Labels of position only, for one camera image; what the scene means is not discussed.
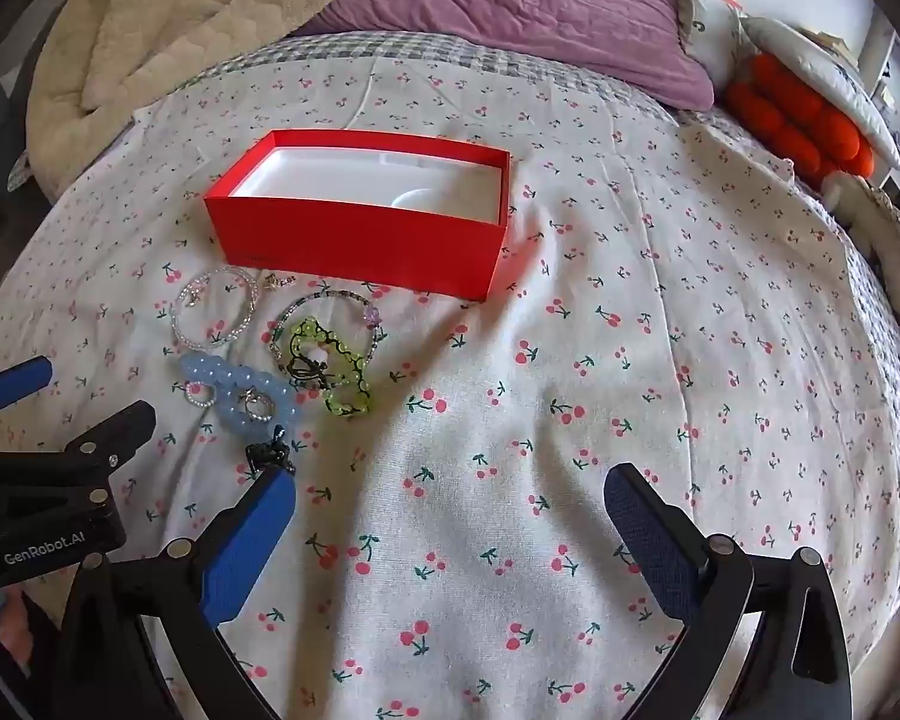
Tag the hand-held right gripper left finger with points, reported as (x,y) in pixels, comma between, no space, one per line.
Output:
(247,547)

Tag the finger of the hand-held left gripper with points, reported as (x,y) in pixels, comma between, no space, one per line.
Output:
(15,384)
(112,431)

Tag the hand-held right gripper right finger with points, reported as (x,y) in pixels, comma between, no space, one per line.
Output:
(652,547)

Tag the black hair claw clip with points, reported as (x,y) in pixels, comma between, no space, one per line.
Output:
(270,454)

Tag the red cardboard box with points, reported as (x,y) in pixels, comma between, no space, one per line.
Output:
(345,240)

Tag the person's left hand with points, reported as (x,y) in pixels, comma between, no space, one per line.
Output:
(11,622)

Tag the cherry print bedsheet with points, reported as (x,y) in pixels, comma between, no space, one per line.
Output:
(570,390)

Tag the beige fleece blanket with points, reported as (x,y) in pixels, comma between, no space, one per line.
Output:
(157,30)

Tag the white ruffled cushion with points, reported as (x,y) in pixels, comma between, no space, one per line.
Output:
(877,217)

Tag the orange plush toy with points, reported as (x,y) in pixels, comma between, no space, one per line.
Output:
(787,120)

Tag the white printed pillow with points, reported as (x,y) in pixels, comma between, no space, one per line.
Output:
(709,22)

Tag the purple pillow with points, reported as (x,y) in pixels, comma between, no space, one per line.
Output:
(532,0)

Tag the white bed frame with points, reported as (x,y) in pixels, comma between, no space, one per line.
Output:
(877,41)

